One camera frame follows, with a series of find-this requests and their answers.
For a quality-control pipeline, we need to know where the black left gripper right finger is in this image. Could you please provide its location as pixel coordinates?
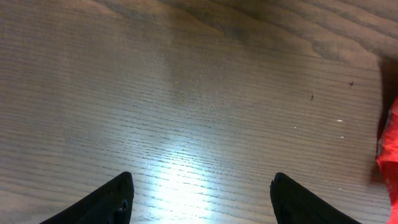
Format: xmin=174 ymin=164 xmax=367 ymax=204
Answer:
xmin=270 ymin=172 xmax=359 ymax=224

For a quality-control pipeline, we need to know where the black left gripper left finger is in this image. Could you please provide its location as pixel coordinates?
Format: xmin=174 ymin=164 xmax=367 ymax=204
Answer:
xmin=40 ymin=172 xmax=134 ymax=224

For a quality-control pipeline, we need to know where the orange-red snack bag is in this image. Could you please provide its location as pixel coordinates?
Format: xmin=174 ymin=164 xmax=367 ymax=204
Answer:
xmin=376 ymin=98 xmax=397 ymax=224

